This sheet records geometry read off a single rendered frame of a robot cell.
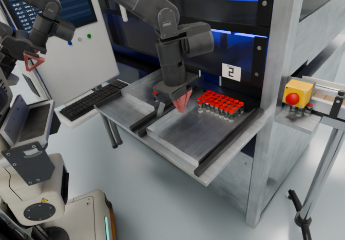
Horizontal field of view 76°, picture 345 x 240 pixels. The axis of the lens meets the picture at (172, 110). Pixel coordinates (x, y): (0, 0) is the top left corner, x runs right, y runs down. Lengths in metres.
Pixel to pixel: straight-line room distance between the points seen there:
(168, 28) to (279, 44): 0.43
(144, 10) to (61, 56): 0.94
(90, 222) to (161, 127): 0.78
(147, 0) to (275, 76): 0.54
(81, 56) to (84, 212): 0.91
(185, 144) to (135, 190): 1.09
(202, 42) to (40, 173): 0.65
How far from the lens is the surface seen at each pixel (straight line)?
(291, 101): 0.83
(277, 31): 0.80
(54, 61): 1.36
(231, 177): 1.36
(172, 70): 0.52
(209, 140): 0.81
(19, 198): 0.98
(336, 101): 0.95
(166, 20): 0.48
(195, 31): 0.52
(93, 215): 1.48
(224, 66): 0.95
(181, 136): 0.84
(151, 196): 1.77
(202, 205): 1.68
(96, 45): 1.45
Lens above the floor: 1.45
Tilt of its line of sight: 36 degrees down
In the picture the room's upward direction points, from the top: 9 degrees counter-clockwise
